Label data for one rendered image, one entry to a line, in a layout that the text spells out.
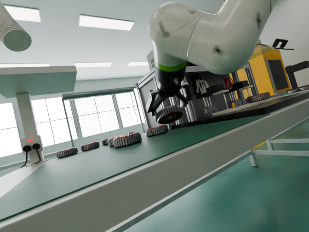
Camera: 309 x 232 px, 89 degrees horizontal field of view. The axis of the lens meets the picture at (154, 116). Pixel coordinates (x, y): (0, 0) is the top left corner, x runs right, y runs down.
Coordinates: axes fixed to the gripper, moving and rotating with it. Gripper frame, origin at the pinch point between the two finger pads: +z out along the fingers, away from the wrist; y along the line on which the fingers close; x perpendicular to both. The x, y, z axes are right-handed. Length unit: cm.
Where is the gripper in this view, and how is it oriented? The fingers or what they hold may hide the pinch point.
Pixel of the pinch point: (168, 112)
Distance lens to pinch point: 66.5
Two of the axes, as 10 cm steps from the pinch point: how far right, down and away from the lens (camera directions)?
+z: 0.6, 5.4, 8.4
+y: 9.5, -2.7, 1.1
